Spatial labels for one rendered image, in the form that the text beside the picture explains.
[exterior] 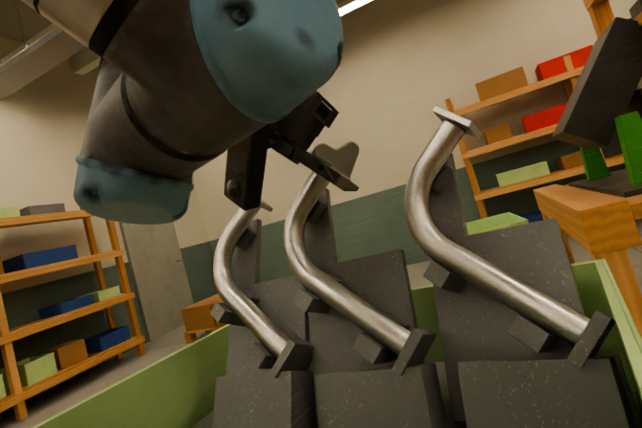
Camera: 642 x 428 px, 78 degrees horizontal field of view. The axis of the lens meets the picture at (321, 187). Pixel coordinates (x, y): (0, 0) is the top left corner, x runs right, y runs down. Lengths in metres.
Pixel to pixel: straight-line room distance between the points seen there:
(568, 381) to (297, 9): 0.37
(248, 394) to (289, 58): 0.49
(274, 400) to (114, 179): 0.38
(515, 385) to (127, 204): 0.36
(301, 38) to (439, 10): 6.69
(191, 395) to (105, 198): 0.52
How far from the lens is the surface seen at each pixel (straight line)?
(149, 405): 0.71
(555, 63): 6.04
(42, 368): 5.48
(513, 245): 0.51
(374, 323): 0.49
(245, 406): 0.60
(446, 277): 0.46
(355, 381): 0.50
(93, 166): 0.29
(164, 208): 0.29
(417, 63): 6.67
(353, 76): 6.89
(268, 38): 0.17
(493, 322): 0.50
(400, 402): 0.48
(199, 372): 0.77
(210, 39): 0.17
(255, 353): 0.59
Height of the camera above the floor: 1.11
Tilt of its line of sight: 4 degrees up
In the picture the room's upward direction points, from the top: 16 degrees counter-clockwise
